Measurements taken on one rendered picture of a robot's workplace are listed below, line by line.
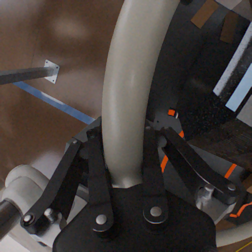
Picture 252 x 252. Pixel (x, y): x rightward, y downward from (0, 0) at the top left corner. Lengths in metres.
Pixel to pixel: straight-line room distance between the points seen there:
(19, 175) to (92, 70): 1.12
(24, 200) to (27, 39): 1.73
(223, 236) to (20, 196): 0.59
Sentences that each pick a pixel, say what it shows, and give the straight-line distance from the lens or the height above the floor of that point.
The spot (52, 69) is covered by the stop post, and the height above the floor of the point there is 0.03.
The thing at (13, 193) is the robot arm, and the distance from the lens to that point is 0.64.
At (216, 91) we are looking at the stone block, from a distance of 0.58.
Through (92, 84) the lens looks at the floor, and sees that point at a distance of 1.50.
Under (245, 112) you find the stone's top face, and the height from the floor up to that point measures 0.87.
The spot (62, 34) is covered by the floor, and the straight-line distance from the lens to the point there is 1.70.
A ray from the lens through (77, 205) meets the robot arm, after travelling 0.71.
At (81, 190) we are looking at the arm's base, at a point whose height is 0.90.
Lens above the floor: 1.33
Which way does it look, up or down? 64 degrees down
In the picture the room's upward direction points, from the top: 146 degrees counter-clockwise
